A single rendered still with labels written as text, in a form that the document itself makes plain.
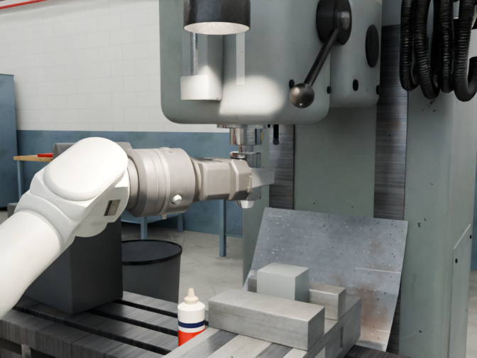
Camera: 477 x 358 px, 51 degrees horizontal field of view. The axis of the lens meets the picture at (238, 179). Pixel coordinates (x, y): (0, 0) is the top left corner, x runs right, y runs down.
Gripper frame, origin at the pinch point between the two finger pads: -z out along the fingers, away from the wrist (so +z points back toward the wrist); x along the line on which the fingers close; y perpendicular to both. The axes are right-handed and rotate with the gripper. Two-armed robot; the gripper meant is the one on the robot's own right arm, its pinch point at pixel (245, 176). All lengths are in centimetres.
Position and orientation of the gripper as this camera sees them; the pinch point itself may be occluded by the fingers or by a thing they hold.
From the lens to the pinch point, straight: 74.2
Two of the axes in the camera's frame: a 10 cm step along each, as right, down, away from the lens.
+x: -5.6, -0.9, 8.2
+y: 0.0, 9.9, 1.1
